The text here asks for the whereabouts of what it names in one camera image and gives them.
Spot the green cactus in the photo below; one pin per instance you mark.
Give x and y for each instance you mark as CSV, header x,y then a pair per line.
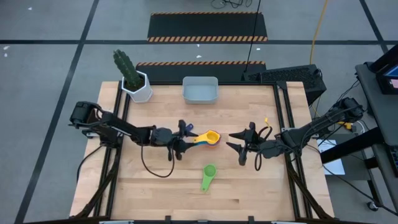
x,y
127,68

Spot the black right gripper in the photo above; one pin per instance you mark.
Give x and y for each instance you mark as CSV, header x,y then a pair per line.
x,y
269,149

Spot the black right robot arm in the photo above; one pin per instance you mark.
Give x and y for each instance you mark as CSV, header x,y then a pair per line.
x,y
317,127

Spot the black caster wheel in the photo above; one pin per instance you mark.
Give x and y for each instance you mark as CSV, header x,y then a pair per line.
x,y
372,206

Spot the black laptop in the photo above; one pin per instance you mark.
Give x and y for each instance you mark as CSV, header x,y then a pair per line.
x,y
385,81

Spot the white paper sheet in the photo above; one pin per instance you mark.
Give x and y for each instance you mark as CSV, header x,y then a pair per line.
x,y
337,165

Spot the black hazard-striped floor mat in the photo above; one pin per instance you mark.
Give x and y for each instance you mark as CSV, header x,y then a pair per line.
x,y
186,73
205,26

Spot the turquoise measuring cup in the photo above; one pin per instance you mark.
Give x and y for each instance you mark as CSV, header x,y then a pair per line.
x,y
202,144

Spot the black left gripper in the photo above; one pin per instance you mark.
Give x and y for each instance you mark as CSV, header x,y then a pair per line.
x,y
161,137

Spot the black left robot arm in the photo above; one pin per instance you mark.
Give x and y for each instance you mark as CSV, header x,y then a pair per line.
x,y
118,126

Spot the yellow plug connector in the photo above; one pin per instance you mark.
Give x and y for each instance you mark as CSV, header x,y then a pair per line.
x,y
348,125

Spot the green measuring cup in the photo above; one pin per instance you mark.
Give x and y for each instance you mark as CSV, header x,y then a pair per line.
x,y
209,174

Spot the black table frame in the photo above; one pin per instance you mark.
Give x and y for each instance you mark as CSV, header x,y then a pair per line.
x,y
111,193

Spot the black side desk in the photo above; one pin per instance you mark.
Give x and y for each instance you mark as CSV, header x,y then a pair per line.
x,y
382,109

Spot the yellow measuring cup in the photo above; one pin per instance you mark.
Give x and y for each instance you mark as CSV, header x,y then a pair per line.
x,y
211,137

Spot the grey plastic basket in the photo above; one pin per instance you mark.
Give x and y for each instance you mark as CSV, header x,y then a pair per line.
x,y
200,91

